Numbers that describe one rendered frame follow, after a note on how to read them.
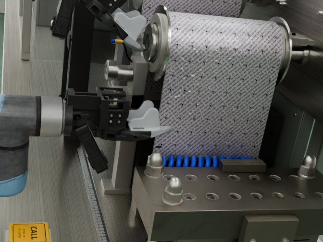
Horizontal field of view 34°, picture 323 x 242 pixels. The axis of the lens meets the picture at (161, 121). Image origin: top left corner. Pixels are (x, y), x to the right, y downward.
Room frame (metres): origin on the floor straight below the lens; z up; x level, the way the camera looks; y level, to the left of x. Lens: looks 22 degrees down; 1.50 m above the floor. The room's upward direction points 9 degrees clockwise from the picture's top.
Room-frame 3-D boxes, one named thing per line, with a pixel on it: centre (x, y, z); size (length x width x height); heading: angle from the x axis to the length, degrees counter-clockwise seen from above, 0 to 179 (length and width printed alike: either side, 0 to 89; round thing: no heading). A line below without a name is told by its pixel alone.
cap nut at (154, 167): (0.89, 0.00, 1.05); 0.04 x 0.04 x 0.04
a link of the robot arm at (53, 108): (0.90, 0.20, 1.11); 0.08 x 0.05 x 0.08; 18
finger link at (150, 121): (0.94, 0.02, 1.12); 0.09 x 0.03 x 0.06; 107
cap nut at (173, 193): (0.80, -0.04, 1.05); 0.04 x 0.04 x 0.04
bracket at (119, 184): (1.04, 0.08, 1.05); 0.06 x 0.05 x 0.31; 108
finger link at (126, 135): (0.92, 0.06, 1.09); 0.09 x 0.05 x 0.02; 107
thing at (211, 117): (1.00, -0.10, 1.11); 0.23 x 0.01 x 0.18; 108
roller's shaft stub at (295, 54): (1.11, -0.25, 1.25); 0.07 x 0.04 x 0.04; 108
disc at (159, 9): (1.02, 0.03, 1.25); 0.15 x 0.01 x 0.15; 18
